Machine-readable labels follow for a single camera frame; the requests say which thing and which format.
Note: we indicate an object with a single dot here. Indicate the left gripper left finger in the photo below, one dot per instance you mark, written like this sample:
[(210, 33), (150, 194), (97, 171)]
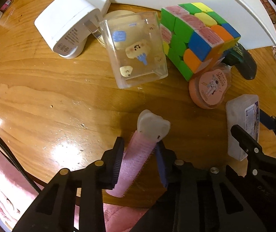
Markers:
[(118, 150)]

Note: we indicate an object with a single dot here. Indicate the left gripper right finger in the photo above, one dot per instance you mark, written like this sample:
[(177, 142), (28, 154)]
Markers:
[(161, 164)]

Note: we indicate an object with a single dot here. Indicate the pink comb with cap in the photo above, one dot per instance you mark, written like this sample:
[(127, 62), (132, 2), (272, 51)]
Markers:
[(151, 129)]

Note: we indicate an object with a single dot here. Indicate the floss pick box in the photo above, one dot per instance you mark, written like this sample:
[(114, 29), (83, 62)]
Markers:
[(242, 111)]

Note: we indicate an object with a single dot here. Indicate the pink correction tape dispenser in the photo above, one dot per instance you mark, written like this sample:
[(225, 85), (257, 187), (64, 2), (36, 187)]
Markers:
[(208, 89)]

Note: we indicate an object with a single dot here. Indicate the black power adapter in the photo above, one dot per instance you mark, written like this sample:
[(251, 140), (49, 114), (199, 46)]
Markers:
[(246, 64)]

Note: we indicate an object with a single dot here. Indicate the clear acrylic sticker block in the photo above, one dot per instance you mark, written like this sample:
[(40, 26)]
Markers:
[(135, 47)]

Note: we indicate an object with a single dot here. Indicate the colourful rubik's cube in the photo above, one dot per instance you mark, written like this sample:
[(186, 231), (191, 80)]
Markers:
[(195, 37)]

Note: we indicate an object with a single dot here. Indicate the white 80W charger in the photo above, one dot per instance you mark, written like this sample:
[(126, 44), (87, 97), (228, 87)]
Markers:
[(60, 25)]

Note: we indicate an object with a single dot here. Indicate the green bottle gold cap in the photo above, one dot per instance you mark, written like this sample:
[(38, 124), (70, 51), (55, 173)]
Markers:
[(235, 56)]

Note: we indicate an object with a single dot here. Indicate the round beige lid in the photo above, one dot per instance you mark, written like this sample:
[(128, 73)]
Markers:
[(112, 15)]

